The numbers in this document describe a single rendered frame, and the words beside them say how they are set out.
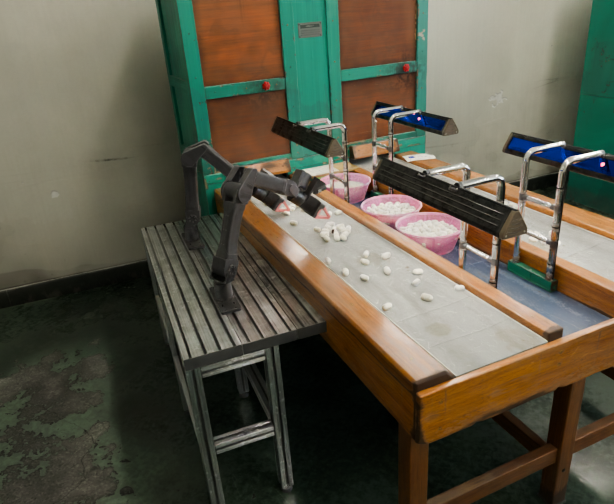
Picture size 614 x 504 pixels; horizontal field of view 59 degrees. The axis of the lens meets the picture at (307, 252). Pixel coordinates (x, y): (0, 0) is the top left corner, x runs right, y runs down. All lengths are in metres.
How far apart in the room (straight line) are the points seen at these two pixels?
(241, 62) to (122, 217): 1.39
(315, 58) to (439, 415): 2.04
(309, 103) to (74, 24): 1.39
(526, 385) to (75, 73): 2.86
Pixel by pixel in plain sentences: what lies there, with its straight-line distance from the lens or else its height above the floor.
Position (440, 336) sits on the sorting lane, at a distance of 1.55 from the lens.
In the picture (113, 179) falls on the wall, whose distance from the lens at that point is 3.61.
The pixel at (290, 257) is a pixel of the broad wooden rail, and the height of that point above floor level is 0.76.
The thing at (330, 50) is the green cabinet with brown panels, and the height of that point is 1.37.
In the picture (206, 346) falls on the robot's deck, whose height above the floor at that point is 0.67.
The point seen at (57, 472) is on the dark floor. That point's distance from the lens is 2.49.
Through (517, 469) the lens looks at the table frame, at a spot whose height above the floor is 0.24.
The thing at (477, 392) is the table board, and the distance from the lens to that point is 1.46.
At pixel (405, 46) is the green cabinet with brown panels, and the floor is 1.35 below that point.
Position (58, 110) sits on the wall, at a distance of 3.53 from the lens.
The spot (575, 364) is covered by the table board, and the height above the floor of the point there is 0.65.
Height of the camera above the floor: 1.59
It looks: 24 degrees down
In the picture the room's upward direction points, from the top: 4 degrees counter-clockwise
